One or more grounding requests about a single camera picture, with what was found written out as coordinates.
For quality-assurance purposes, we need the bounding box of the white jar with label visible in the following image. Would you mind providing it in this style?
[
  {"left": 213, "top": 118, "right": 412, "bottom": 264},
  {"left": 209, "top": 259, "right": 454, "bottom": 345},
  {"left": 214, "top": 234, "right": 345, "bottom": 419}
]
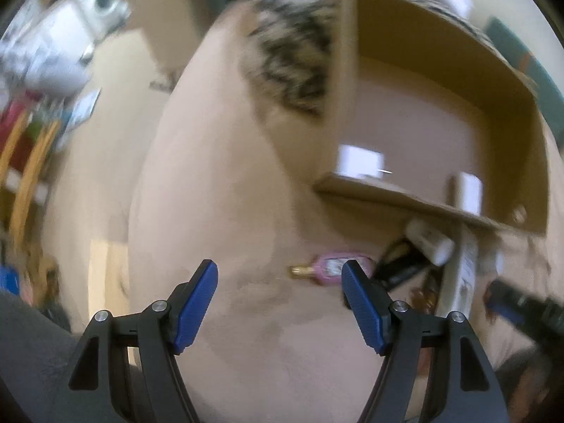
[{"left": 405, "top": 219, "right": 455, "bottom": 266}]

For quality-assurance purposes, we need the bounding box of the pink nail polish bottle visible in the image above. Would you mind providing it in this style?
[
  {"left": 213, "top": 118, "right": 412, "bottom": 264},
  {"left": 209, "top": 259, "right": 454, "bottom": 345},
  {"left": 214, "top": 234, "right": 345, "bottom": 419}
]
[{"left": 289, "top": 251, "right": 376, "bottom": 286}]

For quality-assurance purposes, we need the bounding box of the white remote control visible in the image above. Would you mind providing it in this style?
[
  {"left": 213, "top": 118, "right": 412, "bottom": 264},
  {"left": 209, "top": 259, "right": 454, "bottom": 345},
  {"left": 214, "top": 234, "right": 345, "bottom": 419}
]
[{"left": 435, "top": 172, "right": 483, "bottom": 318}]

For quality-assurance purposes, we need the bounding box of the white power adapter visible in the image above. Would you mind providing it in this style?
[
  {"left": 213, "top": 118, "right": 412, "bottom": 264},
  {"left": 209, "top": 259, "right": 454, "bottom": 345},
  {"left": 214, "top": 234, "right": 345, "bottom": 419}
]
[{"left": 336, "top": 144, "right": 392, "bottom": 179}]

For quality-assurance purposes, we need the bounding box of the wooden chair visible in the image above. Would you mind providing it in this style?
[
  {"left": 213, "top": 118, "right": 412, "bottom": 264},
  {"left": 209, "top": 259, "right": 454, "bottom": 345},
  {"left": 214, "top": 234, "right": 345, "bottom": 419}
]
[{"left": 0, "top": 109, "right": 63, "bottom": 252}]

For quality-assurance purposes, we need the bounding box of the bathroom scale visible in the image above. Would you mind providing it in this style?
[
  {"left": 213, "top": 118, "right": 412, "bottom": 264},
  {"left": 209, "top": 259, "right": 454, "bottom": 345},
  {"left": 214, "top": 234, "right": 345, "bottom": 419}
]
[{"left": 66, "top": 89, "right": 101, "bottom": 132}]

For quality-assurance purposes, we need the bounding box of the open cardboard box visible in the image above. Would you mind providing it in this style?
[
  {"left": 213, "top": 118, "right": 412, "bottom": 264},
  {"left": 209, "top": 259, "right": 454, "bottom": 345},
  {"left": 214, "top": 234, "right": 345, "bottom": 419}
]
[{"left": 314, "top": 0, "right": 549, "bottom": 235}]

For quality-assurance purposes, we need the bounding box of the teal cushion with orange stripe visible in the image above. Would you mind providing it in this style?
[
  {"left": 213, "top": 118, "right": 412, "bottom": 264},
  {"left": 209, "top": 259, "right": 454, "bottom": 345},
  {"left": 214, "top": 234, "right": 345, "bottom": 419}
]
[{"left": 486, "top": 17, "right": 563, "bottom": 120}]

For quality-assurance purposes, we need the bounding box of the black and cream patterned blanket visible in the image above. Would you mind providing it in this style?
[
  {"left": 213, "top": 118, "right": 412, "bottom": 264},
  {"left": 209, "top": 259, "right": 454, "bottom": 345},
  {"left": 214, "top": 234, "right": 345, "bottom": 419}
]
[{"left": 241, "top": 0, "right": 340, "bottom": 116}]

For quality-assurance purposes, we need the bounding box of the white washing machine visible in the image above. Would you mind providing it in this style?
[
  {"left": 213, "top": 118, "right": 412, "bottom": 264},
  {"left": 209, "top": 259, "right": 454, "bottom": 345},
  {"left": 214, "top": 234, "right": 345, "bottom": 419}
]
[{"left": 75, "top": 0, "right": 130, "bottom": 43}]

